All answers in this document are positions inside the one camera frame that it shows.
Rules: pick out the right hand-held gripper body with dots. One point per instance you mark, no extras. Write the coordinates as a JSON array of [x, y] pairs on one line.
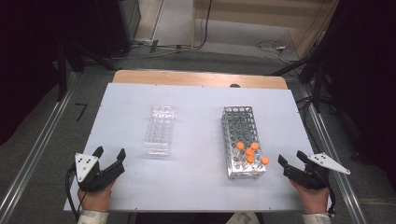
[[308, 179]]

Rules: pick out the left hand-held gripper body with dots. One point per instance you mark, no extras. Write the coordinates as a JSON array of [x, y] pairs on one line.
[[85, 165]]

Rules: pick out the clear plastic tube rack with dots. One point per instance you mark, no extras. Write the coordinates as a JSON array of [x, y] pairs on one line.
[[158, 130]]

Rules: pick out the perforated metal tube rack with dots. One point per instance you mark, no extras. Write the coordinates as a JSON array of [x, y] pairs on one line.
[[239, 127]]

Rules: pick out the person's right hand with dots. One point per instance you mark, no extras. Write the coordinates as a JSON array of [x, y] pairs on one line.
[[313, 200]]

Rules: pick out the person's left hand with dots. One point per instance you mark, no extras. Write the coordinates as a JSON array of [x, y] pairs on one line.
[[93, 200]]

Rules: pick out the black metal stand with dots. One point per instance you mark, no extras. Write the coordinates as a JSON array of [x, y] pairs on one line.
[[62, 77], [317, 90]]

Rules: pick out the person's pale clothing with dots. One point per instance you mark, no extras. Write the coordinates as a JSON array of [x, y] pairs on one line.
[[243, 218]]

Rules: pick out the white board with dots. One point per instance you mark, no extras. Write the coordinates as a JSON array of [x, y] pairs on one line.
[[193, 102]]

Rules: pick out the wooden table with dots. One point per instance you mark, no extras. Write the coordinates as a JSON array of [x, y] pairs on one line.
[[186, 79]]

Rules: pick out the dark curtain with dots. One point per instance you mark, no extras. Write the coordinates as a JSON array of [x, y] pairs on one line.
[[25, 62], [367, 77]]

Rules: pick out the black cabinet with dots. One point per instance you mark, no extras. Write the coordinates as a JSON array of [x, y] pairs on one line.
[[115, 25]]

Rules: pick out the pale wooden shelf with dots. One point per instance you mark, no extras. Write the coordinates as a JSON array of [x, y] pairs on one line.
[[249, 20]]

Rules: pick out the metal floor rail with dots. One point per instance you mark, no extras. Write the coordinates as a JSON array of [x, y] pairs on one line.
[[325, 137], [38, 146]]

